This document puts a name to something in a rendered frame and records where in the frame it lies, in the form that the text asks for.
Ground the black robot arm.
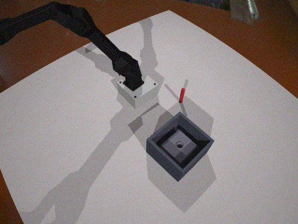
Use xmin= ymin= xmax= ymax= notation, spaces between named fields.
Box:
xmin=0 ymin=1 xmax=144 ymax=91

